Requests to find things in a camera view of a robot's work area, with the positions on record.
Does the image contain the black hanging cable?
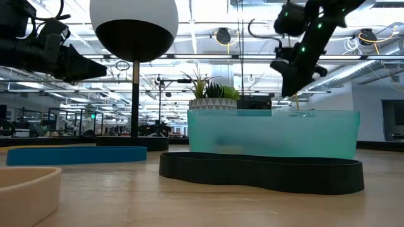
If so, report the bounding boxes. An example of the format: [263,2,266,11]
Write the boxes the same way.
[235,0,246,97]

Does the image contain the silver ventilation duct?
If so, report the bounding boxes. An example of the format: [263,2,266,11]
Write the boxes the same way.
[301,37,404,93]

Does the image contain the beige rubber band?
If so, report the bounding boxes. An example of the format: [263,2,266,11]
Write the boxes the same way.
[0,166,62,227]

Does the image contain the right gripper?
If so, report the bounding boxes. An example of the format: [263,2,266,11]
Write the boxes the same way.
[270,42,328,98]

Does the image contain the black computer tower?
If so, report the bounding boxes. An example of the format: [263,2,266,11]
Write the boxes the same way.
[236,95,273,118]

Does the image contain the white globe table lamp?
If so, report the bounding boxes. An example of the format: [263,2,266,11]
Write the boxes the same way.
[89,0,180,153]

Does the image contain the large black rubber band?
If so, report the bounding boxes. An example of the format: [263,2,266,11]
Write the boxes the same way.
[158,151,365,195]

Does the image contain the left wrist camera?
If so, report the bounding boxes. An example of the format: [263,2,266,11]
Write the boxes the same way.
[37,18,71,61]

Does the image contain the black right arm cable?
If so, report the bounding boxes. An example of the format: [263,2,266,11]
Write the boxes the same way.
[247,18,283,50]

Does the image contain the succulents in patterned white pot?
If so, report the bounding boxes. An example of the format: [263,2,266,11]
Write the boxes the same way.
[181,64,241,111]

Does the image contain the large dark wall screen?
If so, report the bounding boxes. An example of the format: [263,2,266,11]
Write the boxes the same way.
[381,99,404,142]

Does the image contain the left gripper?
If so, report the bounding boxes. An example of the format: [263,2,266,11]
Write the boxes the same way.
[27,42,108,84]

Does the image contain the blue tray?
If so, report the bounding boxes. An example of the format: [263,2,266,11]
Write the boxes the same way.
[6,145,148,167]

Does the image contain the teal plastic bin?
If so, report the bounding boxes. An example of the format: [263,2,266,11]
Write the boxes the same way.
[186,108,362,160]

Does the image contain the black ceiling cable reel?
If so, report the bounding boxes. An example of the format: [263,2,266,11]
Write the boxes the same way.
[213,26,239,55]
[358,26,398,56]

